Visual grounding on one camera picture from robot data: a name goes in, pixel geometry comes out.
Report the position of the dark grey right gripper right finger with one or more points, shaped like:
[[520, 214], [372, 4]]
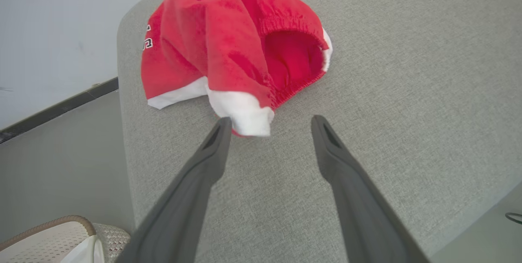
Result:
[[359, 214]]

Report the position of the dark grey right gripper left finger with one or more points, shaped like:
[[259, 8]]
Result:
[[179, 214]]

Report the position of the red and white garment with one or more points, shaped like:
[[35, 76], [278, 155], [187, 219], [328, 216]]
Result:
[[216, 43]]

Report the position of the light grey fabric sofa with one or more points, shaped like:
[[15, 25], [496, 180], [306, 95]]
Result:
[[387, 91]]

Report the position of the white perforated laundry basket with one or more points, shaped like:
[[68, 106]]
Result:
[[45, 242]]

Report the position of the dark grey baseboard strip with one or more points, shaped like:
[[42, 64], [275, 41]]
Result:
[[61, 108]]

